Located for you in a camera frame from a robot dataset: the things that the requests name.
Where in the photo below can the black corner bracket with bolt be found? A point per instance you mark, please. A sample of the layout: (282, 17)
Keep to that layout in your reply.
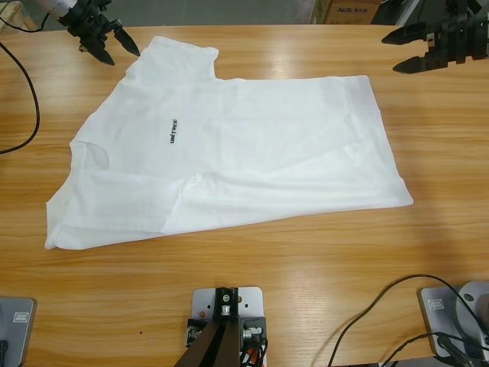
(260, 327)
(193, 333)

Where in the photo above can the patterned cardboard box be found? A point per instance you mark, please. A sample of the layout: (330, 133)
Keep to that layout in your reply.
(319, 13)

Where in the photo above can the wooden crate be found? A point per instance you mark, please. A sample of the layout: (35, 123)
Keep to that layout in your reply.
(11, 17)

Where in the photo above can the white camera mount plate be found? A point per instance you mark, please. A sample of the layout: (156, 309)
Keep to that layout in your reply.
(252, 302)

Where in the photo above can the grey metal frame leg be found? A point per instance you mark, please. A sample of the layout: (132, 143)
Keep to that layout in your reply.
(407, 11)

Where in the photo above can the wrist black camera bracket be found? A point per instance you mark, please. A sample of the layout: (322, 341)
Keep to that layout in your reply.
(100, 3)
(458, 7)

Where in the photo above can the arm grey base plate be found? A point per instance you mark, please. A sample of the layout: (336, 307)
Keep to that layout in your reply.
(15, 344)
(435, 321)

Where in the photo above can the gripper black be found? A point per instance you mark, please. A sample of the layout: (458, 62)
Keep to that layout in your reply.
(458, 40)
(89, 26)

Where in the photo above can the dark camera post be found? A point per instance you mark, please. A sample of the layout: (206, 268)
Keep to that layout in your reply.
(221, 344)

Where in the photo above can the black plug at base plate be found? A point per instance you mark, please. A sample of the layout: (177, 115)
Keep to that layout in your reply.
(3, 348)

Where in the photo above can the white t-shirt with black logo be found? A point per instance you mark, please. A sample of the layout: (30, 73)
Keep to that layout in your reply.
(248, 153)

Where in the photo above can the AUX cardboard box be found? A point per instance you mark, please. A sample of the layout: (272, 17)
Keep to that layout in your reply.
(351, 15)

